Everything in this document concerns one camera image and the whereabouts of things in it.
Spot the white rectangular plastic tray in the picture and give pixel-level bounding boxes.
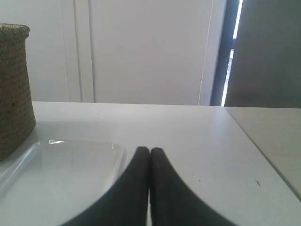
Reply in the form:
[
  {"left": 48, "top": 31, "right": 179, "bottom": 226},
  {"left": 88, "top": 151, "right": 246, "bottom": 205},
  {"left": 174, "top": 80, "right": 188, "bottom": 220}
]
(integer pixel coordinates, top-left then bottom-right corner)
[{"left": 0, "top": 140, "right": 125, "bottom": 226}]

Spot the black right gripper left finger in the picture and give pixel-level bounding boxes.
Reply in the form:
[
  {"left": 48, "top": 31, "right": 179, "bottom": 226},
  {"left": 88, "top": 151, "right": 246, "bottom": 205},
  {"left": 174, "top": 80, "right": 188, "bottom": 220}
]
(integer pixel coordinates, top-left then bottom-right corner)
[{"left": 64, "top": 146, "right": 150, "bottom": 226}]

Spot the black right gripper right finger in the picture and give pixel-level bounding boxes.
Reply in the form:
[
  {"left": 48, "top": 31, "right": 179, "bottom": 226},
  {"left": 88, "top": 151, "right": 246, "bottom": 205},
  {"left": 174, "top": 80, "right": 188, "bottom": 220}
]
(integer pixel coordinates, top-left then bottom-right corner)
[{"left": 150, "top": 147, "right": 232, "bottom": 226}]

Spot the brown woven wicker basket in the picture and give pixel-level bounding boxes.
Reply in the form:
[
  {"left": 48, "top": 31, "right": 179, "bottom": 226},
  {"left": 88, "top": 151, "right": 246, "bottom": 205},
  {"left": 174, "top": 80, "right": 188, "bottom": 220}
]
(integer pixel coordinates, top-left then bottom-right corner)
[{"left": 0, "top": 23, "right": 36, "bottom": 161}]

